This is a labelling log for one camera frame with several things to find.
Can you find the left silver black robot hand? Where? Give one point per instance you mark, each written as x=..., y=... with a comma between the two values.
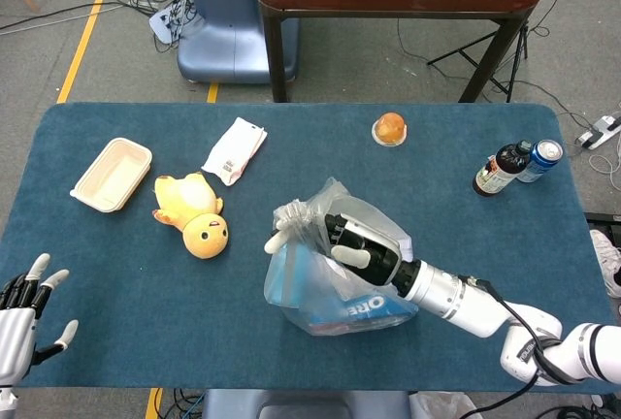
x=9, y=336

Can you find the transparent plastic bag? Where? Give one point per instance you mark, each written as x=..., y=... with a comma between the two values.
x=301, y=283

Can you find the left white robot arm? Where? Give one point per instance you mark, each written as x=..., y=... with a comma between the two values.
x=6, y=402

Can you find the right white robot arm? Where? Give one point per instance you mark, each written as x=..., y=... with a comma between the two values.
x=475, y=298

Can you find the blue felt table mat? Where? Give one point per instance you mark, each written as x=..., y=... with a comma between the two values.
x=170, y=317

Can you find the cream plastic food container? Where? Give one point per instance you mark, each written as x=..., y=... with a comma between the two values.
x=114, y=174

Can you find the yellow plush duck toy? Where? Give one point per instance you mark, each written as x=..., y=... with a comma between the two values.
x=191, y=208

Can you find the light blue packet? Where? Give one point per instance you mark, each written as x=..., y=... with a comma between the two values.
x=284, y=278

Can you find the white paper pouch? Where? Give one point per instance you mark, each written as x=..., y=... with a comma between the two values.
x=235, y=150

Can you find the grey blue robot chassis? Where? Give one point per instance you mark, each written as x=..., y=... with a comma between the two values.
x=301, y=404

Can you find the white power strip with plugs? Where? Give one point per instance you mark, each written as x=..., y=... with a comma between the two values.
x=165, y=26

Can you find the blue Oreo cookie box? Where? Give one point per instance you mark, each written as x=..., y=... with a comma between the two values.
x=373, y=307

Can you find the bun in plastic cup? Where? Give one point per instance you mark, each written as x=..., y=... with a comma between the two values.
x=389, y=129

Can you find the dark brown drink bottle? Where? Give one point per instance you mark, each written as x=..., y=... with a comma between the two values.
x=500, y=169

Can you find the blue drink can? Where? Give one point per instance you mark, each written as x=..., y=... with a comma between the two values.
x=541, y=159

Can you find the black tripod stand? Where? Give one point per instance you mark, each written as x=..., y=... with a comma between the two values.
x=523, y=45

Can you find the white sneaker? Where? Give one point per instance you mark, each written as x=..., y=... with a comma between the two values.
x=606, y=256

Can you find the white grey power strip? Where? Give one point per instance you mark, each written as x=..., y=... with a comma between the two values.
x=601, y=129

